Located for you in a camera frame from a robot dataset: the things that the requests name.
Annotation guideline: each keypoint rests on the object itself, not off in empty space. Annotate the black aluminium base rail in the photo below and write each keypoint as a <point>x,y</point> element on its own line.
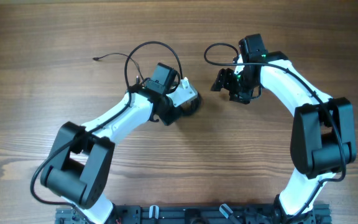
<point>253,213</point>

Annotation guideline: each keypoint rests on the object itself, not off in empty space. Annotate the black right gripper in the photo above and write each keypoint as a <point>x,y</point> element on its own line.
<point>224,80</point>

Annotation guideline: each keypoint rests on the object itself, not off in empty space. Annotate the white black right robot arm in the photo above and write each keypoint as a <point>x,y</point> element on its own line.
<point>323,139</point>

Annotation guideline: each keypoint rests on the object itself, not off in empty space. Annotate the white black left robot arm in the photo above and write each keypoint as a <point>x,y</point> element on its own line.
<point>78,165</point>

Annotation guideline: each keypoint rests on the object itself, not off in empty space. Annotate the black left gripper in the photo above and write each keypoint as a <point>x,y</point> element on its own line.
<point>175,112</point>

